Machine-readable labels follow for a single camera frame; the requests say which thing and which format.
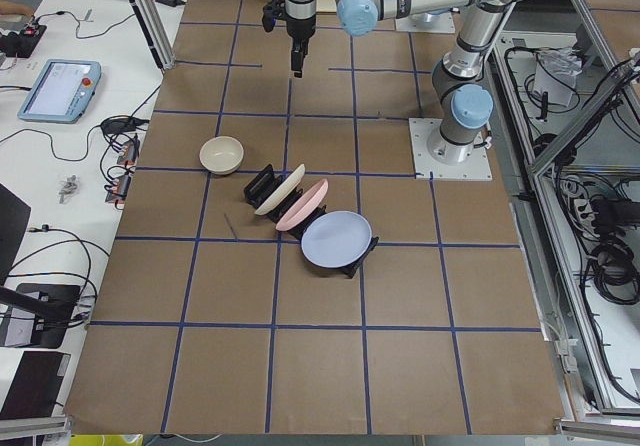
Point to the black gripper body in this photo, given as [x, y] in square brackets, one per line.
[300, 29]

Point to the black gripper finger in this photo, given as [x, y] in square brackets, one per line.
[299, 51]

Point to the blue plate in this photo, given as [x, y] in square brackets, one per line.
[336, 239]

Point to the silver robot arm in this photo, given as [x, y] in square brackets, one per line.
[467, 107]

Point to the cream plate in rack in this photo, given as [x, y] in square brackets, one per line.
[282, 191]

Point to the pink plate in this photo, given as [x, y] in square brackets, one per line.
[304, 206]

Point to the cream bowl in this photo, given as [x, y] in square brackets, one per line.
[221, 155]

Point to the blue teach pendant near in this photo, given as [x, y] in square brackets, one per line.
[61, 92]

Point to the black monitor stand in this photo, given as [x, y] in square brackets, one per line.
[37, 315]

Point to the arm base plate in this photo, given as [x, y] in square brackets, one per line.
[433, 22]
[436, 159]

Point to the aluminium frame post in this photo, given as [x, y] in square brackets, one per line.
[154, 33]

